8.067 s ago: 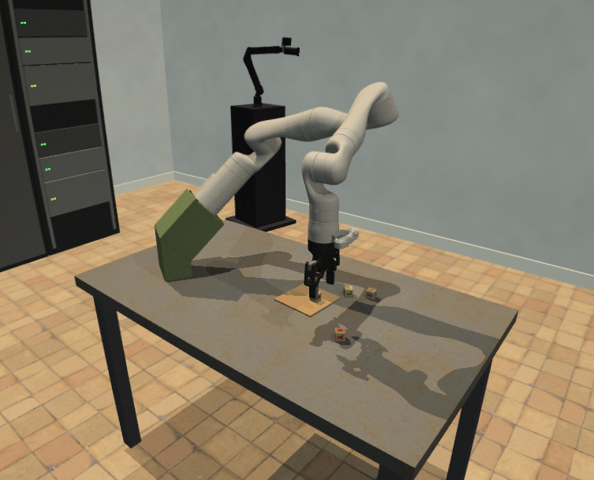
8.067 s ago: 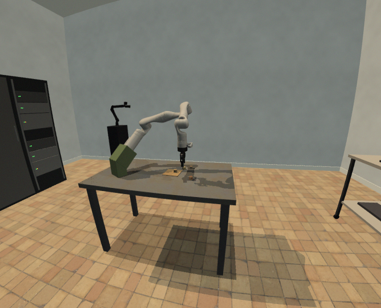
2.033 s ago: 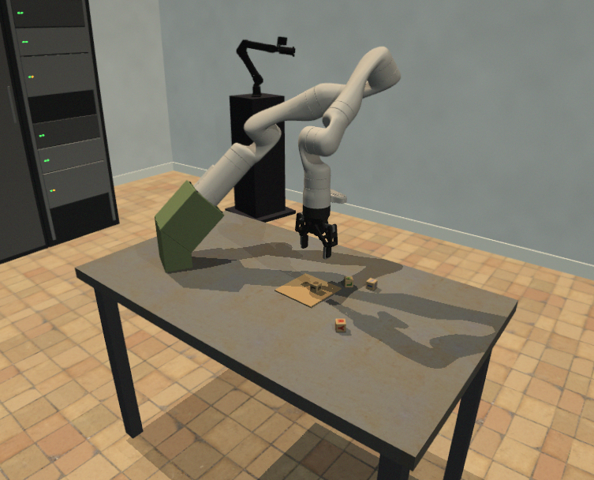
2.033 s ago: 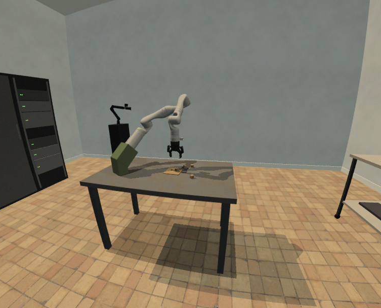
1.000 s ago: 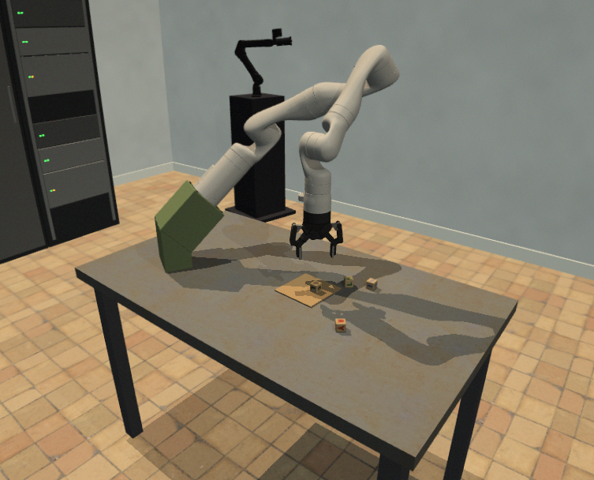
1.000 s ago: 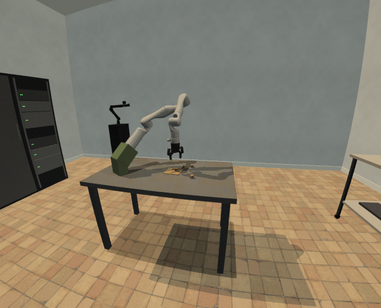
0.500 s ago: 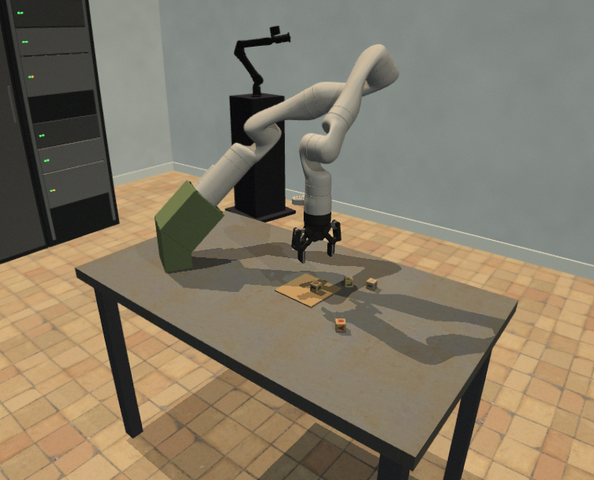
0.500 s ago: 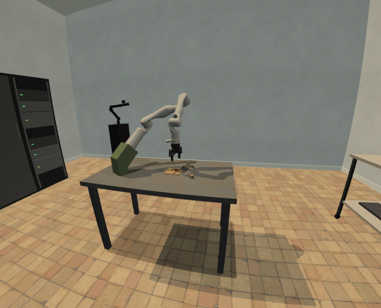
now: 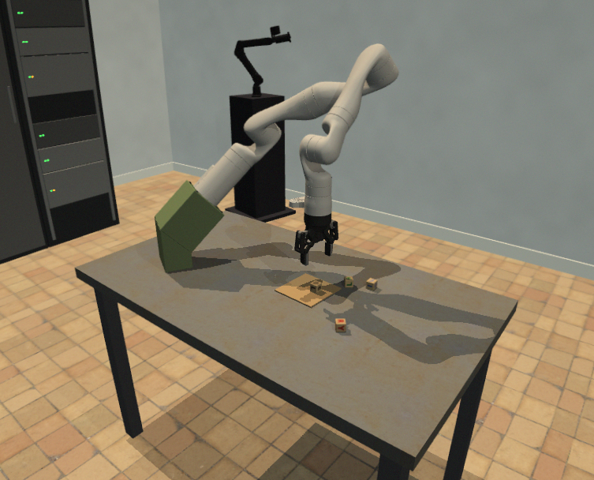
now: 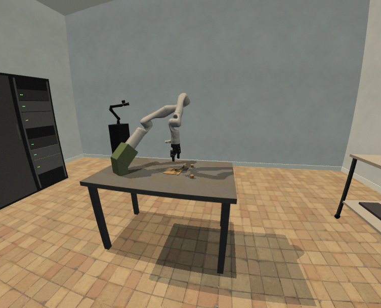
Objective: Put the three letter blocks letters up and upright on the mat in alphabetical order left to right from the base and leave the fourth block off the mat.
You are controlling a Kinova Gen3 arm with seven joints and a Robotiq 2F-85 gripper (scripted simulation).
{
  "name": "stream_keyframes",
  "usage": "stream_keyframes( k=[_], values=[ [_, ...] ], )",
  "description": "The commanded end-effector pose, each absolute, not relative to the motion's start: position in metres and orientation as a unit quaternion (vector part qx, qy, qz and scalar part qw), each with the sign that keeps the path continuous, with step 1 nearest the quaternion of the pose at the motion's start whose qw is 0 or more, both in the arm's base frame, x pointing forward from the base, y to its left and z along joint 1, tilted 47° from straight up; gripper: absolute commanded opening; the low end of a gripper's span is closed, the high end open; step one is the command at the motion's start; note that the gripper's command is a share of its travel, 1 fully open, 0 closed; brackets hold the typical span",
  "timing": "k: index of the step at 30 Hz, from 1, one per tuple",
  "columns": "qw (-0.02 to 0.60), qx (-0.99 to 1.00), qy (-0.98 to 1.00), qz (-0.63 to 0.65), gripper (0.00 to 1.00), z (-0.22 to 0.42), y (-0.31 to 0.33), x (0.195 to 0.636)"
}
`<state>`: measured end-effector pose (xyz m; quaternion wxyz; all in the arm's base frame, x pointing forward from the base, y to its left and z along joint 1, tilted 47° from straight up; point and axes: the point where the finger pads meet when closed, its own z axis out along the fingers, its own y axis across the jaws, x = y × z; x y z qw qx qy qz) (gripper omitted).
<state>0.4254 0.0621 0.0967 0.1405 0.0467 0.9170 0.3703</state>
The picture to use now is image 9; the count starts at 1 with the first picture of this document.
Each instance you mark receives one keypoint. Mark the tan flat mat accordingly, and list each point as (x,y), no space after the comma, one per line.
(299,290)

